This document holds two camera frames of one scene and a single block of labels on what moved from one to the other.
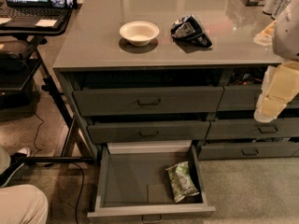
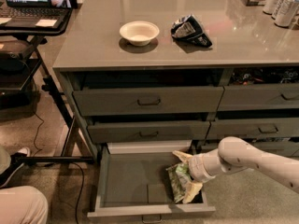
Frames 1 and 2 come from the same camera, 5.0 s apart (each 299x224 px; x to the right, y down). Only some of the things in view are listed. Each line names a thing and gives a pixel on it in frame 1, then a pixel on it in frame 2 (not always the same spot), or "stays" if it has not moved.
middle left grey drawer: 100,132 stays
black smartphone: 62,0 stays
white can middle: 286,0 stays
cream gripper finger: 265,36 to 185,158
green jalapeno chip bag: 182,183 stays
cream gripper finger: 268,108 to 193,189
